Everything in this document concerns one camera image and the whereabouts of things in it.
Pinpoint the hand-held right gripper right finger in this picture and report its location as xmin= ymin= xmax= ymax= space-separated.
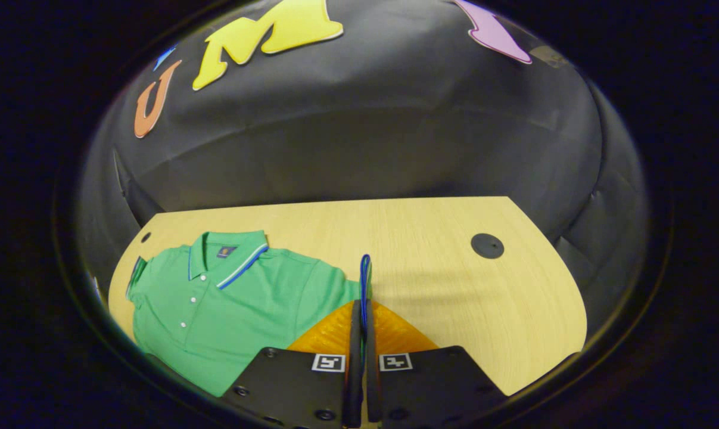
xmin=362 ymin=301 xmax=509 ymax=429

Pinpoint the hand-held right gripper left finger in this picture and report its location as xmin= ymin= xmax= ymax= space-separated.
xmin=221 ymin=300 xmax=363 ymax=429

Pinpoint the green T-shirt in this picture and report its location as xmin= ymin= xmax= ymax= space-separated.
xmin=125 ymin=231 xmax=372 ymax=398

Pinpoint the black backdrop cloth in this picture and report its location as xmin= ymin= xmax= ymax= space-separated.
xmin=76 ymin=0 xmax=649 ymax=334

